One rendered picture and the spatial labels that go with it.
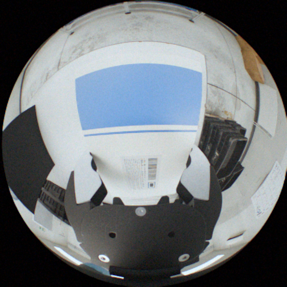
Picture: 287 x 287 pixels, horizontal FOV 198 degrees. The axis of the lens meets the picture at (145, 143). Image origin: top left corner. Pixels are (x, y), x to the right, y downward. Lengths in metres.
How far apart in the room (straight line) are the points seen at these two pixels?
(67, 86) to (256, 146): 2.77
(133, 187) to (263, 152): 2.55
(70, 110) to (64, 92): 0.06
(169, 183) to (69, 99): 0.27
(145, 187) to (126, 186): 0.03
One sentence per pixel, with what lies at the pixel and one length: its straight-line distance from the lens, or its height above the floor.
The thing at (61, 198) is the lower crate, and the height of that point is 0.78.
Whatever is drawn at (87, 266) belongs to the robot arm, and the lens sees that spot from 0.27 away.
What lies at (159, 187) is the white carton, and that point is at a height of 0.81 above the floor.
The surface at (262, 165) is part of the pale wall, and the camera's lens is 2.61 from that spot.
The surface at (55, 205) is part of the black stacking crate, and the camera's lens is 0.69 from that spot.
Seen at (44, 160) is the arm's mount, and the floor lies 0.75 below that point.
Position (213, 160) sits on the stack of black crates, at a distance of 0.75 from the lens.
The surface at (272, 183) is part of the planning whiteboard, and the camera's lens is 2.64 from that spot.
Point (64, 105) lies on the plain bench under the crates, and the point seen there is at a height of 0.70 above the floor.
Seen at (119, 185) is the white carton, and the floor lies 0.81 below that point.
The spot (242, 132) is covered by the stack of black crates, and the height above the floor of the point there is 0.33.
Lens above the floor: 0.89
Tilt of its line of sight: 58 degrees down
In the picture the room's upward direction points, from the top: 175 degrees clockwise
